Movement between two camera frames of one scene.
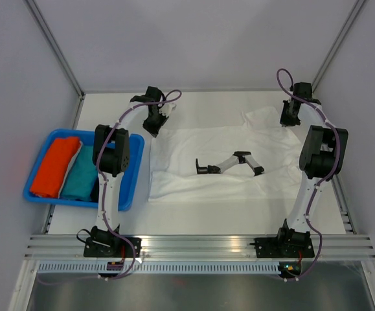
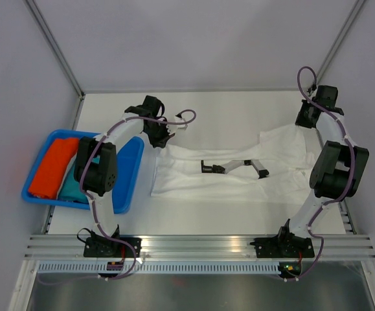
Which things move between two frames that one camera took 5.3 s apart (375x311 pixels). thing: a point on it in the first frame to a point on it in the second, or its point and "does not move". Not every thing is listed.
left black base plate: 111,247 does not move
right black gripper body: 287,118 to 302,119
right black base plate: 280,247 does not move
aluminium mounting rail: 330,247 does not move
